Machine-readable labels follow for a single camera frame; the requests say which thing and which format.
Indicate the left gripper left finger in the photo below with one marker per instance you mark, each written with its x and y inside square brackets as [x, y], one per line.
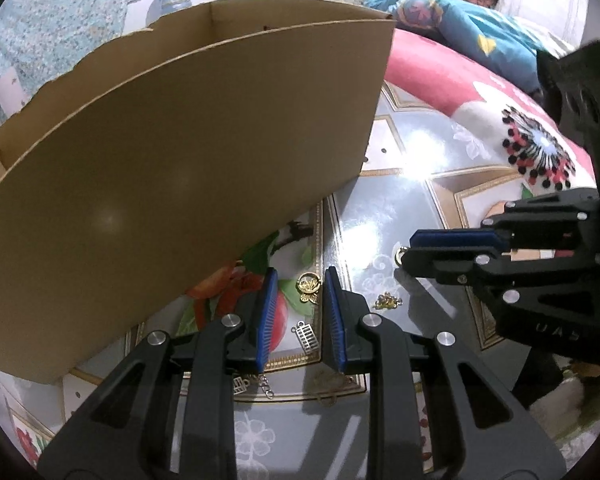
[167, 410]

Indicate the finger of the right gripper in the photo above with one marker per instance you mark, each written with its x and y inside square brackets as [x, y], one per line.
[492, 274]
[563, 220]

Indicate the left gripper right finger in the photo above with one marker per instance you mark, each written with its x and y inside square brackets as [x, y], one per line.
[436, 410]

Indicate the gold round pendant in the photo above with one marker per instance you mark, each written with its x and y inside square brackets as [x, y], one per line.
[309, 285]

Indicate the pink floral blanket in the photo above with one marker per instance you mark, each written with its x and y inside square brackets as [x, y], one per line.
[472, 96]

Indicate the fruit pattern tablecloth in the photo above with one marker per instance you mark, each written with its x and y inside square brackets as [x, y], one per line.
[419, 176]

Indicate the brown cardboard box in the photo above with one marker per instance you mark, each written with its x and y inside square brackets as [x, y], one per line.
[165, 154]

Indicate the teal floral hanging garment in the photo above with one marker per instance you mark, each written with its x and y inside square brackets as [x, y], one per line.
[40, 40]

